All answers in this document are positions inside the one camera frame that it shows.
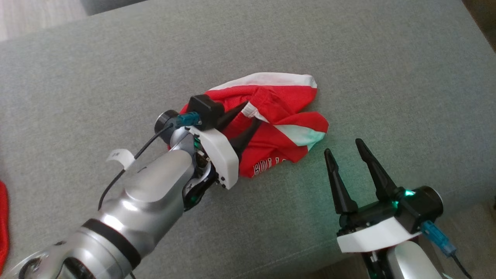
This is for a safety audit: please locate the blue right camera connector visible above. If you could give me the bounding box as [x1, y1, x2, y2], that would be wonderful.
[420, 221, 457, 257]

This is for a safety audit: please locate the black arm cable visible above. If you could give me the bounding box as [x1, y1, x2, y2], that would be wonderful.
[451, 252, 473, 279]
[98, 123, 176, 212]

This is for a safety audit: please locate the large grey fabric seat cushion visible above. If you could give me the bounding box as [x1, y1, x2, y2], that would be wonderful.
[0, 0, 496, 279]

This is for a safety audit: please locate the red and white jersey garment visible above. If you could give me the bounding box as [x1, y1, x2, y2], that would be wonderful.
[167, 72, 329, 179]

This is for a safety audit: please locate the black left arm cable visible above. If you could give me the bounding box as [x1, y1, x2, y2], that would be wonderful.
[98, 123, 176, 212]

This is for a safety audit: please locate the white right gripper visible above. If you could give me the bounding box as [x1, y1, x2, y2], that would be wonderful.
[324, 138, 422, 254]

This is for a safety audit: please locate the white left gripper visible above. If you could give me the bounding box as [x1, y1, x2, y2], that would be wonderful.
[189, 101, 264, 190]

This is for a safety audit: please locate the crumpled red garment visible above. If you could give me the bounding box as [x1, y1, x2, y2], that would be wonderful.
[0, 180, 10, 272]

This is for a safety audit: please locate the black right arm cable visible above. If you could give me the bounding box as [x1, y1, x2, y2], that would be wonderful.
[451, 252, 473, 279]

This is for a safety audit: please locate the teal left camera connector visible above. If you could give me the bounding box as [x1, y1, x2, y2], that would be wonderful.
[175, 112, 201, 128]

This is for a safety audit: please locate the white paper cable tag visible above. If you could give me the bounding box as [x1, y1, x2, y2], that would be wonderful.
[106, 149, 135, 170]

